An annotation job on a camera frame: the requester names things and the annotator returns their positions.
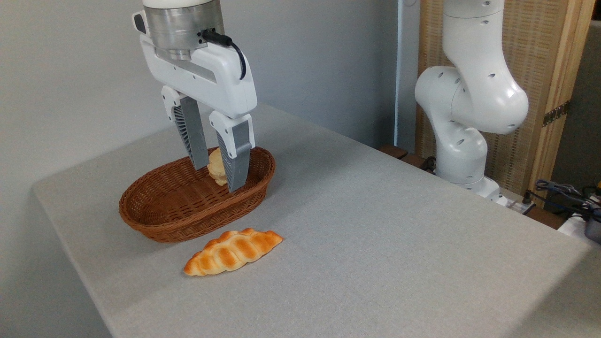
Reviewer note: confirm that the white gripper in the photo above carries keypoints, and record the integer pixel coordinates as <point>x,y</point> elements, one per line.
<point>206,80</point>

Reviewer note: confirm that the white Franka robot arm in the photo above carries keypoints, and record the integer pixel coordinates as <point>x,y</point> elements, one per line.
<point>474,94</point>

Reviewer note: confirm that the brown wicker basket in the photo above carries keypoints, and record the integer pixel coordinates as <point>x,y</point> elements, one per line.
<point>169,202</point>

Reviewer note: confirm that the white vertical wall trim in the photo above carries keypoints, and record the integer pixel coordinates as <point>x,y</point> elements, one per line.
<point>406,70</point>

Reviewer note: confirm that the woven bamboo folding screen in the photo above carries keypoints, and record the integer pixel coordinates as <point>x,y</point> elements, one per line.
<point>540,56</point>

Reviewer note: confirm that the round knotted bread roll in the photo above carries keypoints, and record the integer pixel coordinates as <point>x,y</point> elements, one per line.
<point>216,169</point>

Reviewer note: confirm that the long braided bread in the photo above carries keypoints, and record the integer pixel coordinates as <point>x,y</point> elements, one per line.
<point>232,251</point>

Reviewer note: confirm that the brass screen hinge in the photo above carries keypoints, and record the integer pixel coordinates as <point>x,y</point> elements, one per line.
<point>556,113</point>

